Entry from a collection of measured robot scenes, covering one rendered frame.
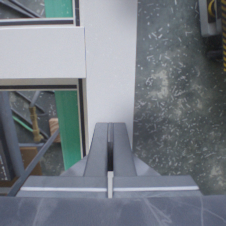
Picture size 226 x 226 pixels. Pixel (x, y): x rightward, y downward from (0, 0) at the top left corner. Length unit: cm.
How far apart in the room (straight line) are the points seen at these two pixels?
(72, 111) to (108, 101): 9
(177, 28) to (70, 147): 103
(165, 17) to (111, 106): 103
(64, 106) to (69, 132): 4
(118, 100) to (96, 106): 2
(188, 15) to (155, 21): 20
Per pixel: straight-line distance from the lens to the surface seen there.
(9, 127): 67
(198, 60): 122
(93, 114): 16
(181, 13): 120
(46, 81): 22
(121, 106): 15
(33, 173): 108
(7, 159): 71
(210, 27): 111
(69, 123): 24
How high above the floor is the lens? 108
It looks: 73 degrees down
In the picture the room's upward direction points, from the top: 178 degrees clockwise
